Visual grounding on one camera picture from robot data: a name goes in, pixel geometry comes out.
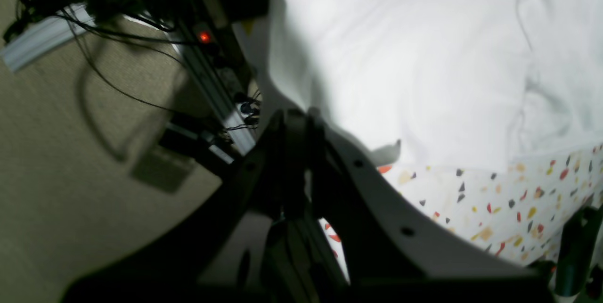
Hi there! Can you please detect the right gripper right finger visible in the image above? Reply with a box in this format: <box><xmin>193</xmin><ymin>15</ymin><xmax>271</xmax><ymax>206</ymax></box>
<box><xmin>306</xmin><ymin>108</ymin><xmax>554</xmax><ymax>303</ymax></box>

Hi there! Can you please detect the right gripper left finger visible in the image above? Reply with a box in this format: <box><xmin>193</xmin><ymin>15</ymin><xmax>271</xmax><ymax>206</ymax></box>
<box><xmin>62</xmin><ymin>109</ymin><xmax>310</xmax><ymax>303</ymax></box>

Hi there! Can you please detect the white T-shirt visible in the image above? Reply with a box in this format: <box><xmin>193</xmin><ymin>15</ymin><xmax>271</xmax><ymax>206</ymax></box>
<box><xmin>267</xmin><ymin>0</ymin><xmax>602</xmax><ymax>172</ymax></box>

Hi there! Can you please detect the aluminium frame rail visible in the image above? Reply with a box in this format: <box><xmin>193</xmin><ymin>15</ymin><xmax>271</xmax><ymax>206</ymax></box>
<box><xmin>167</xmin><ymin>30</ymin><xmax>256</xmax><ymax>155</ymax></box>

